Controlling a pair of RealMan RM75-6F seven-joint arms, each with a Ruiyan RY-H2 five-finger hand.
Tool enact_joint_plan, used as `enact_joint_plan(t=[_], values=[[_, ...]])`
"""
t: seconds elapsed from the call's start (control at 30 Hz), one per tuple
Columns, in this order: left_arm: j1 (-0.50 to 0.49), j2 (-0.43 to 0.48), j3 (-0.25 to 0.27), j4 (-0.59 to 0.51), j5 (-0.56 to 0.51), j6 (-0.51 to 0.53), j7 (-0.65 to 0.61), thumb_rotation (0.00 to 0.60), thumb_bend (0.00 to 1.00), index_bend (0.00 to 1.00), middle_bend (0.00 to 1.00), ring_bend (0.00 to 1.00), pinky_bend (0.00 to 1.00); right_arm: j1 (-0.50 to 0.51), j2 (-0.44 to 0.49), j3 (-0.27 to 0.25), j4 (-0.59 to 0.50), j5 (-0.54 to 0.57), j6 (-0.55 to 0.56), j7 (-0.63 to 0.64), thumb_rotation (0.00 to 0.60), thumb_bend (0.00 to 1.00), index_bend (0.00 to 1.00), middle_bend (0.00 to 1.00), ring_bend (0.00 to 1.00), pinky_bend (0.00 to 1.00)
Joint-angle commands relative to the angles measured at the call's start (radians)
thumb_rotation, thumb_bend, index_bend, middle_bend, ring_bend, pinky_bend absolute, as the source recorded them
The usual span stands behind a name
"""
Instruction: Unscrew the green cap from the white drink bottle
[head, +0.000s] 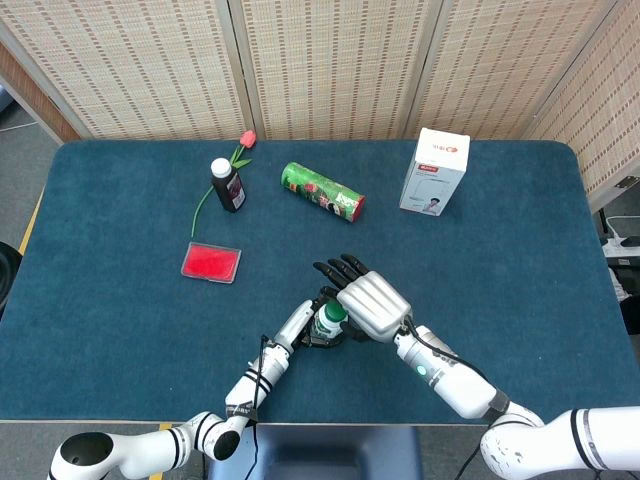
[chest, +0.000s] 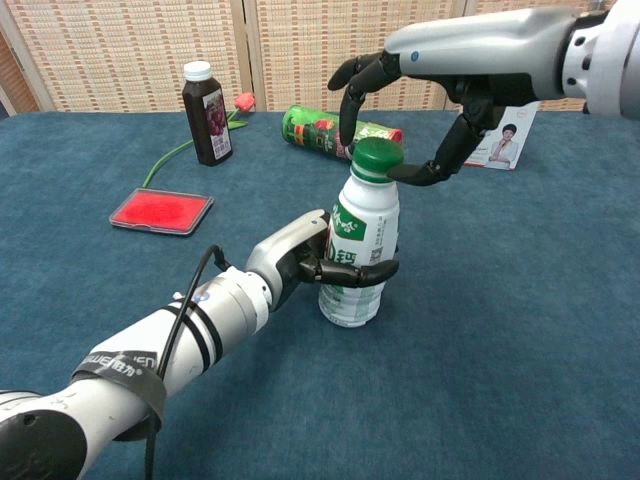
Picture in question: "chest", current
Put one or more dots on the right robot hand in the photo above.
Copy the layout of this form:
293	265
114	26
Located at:
480	45

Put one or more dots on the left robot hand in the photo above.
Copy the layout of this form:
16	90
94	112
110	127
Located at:
280	245

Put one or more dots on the white bottle with green cap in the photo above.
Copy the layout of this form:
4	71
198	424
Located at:
370	220

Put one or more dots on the green bottle cap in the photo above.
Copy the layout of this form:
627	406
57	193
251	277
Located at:
375	155

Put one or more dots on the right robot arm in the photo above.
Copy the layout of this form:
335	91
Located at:
610	60

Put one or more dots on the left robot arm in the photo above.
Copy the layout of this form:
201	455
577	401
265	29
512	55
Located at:
125	360

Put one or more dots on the dark juice bottle white cap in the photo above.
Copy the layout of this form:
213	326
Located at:
207	125

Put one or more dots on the white lamp box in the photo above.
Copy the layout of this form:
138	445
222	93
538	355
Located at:
505	145

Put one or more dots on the green chips can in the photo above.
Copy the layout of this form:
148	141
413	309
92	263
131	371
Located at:
310	130

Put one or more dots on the red ink pad case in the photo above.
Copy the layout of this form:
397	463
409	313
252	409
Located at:
160	210

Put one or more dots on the artificial red tulip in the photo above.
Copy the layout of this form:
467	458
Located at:
245	102

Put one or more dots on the bamboo folding screen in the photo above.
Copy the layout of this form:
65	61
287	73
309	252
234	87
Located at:
300	50

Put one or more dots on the blue felt table cover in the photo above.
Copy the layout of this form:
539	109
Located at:
450	350

